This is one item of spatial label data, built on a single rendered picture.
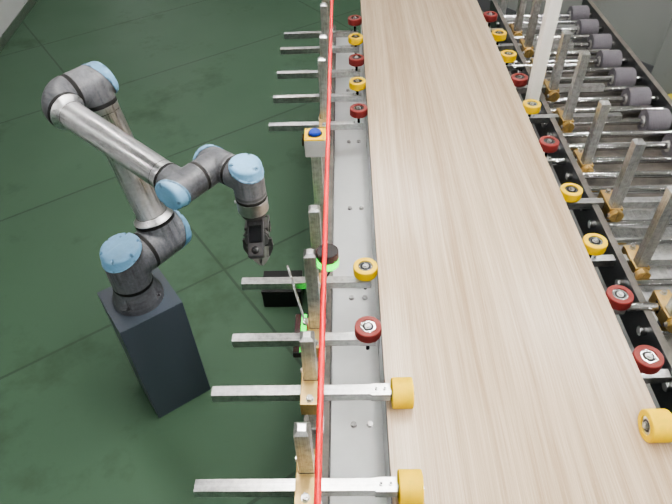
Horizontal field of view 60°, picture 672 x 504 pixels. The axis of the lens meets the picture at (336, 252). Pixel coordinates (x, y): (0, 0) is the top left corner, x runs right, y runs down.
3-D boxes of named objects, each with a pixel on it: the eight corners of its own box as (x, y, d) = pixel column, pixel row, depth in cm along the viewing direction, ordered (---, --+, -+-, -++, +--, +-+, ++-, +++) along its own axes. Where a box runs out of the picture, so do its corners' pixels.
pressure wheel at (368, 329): (355, 359, 176) (354, 335, 168) (354, 338, 182) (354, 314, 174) (381, 358, 176) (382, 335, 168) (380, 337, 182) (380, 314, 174)
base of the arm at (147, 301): (124, 324, 214) (116, 306, 207) (106, 293, 226) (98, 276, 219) (172, 300, 222) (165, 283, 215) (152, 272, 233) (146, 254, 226)
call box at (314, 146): (305, 159, 193) (303, 139, 187) (306, 147, 198) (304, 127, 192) (326, 159, 192) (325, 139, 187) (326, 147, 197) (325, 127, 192)
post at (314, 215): (316, 312, 210) (307, 210, 176) (316, 305, 212) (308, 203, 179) (326, 312, 210) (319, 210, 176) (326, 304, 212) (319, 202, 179)
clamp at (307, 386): (298, 415, 150) (297, 404, 146) (301, 371, 159) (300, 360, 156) (322, 415, 149) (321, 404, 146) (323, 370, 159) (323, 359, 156)
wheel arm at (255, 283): (242, 292, 196) (240, 283, 193) (243, 284, 199) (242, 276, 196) (371, 290, 195) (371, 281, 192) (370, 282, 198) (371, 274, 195)
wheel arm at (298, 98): (273, 105, 287) (272, 97, 284) (274, 101, 289) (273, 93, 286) (361, 103, 286) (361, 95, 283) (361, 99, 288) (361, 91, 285)
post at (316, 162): (316, 252, 224) (309, 155, 193) (316, 244, 228) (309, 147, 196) (328, 252, 224) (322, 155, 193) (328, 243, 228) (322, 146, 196)
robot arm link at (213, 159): (182, 155, 162) (213, 170, 156) (212, 136, 168) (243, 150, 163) (189, 182, 168) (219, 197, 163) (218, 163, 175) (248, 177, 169)
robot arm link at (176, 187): (17, 85, 173) (175, 190, 149) (54, 68, 180) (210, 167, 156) (29, 117, 182) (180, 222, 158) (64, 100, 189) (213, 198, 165)
